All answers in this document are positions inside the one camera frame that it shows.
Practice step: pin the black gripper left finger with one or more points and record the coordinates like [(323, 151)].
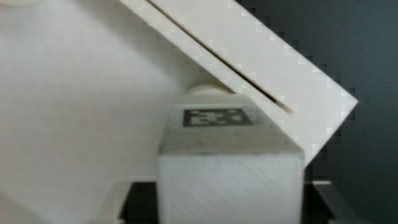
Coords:
[(131, 206)]

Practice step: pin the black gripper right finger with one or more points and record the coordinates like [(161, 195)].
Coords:
[(326, 206)]

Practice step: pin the white table leg with tag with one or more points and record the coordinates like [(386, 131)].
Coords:
[(230, 163)]

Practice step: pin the white square tabletop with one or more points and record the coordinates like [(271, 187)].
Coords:
[(93, 74)]

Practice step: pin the white L-shaped fence wall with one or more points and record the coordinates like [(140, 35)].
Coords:
[(314, 102)]

